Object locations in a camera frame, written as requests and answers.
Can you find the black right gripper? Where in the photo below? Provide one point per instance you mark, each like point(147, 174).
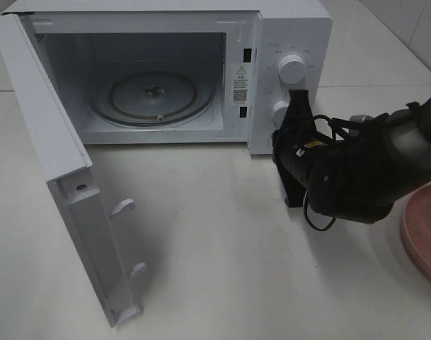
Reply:
point(292, 145)

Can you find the pink round plate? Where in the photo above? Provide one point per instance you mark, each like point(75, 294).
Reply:
point(416, 229)

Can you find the white microwave door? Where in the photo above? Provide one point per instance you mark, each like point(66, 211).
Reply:
point(66, 167)

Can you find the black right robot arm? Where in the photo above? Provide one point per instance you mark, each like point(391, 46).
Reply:
point(360, 169)

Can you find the lower white timer knob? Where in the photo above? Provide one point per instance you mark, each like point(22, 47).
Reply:
point(279, 111)

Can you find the upper white power knob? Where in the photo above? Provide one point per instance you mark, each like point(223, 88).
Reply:
point(291, 68)

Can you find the glass microwave turntable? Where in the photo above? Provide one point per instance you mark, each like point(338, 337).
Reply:
point(152, 92)

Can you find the white microwave oven body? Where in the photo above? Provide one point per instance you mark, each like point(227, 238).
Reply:
point(242, 40)

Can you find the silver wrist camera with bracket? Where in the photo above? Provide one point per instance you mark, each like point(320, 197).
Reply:
point(361, 118)

